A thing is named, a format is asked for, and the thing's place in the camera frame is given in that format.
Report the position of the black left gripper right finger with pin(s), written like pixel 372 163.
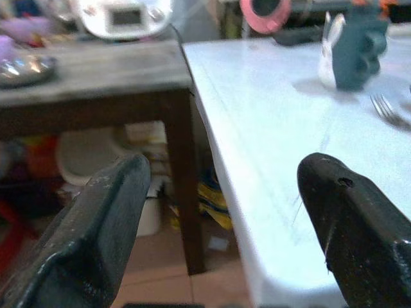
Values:
pixel 356 224

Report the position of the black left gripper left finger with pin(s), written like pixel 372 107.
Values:
pixel 86 231

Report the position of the red plastic stool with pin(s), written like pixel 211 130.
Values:
pixel 13 231

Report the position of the white plastic container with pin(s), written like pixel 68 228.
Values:
pixel 86 154

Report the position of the silver metal fork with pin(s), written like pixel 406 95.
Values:
pixel 387 112

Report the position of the yellow blue striped bag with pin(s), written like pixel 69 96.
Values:
pixel 215 205

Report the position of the dark wooden side table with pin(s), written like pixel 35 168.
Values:
pixel 96 83

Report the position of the teal plush toy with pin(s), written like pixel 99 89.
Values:
pixel 358 54

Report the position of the silver metal plate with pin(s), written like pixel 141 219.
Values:
pixel 24 70

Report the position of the purple plastic bag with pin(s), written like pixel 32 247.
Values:
pixel 19 30

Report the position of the white rice cooker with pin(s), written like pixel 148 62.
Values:
pixel 123 17

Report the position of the pink round tape roll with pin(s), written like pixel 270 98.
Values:
pixel 265 11

